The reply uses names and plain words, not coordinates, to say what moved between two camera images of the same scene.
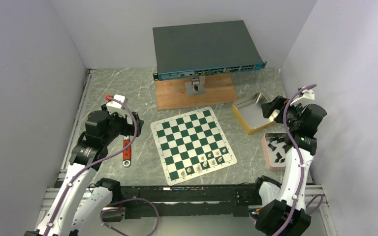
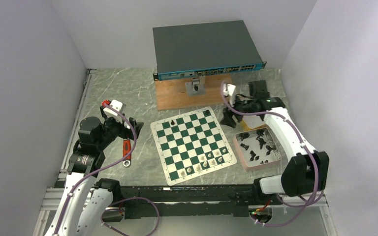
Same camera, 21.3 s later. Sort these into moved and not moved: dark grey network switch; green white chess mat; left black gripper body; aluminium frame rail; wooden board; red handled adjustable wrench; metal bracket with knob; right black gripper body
Moved: right black gripper body
Not moved: red handled adjustable wrench; aluminium frame rail; green white chess mat; wooden board; dark grey network switch; left black gripper body; metal bracket with knob
